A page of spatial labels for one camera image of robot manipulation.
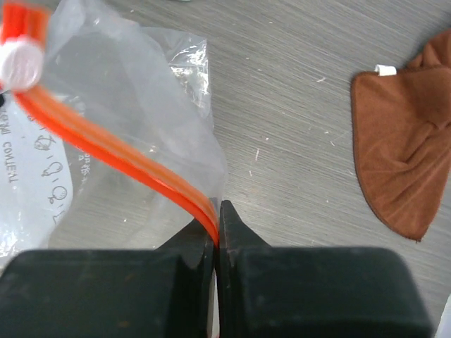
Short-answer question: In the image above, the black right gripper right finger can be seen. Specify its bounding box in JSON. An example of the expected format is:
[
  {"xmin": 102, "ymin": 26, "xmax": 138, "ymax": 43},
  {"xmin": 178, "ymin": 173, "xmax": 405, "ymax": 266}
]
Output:
[{"xmin": 216, "ymin": 201, "xmax": 434, "ymax": 337}]

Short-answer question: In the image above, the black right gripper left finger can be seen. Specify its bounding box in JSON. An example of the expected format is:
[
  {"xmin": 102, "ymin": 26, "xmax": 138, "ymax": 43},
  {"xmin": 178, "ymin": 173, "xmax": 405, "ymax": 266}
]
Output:
[{"xmin": 1, "ymin": 220, "xmax": 214, "ymax": 337}]

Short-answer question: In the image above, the clear zip top bag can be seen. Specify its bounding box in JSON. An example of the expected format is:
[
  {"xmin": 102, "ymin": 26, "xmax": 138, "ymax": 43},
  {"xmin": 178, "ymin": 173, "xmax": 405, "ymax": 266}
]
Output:
[{"xmin": 1, "ymin": 1, "xmax": 227, "ymax": 264}]

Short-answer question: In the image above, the brown cloth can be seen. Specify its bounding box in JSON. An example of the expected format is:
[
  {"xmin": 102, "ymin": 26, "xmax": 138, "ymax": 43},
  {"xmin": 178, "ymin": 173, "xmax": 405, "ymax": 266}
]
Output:
[{"xmin": 351, "ymin": 31, "xmax": 450, "ymax": 241}]

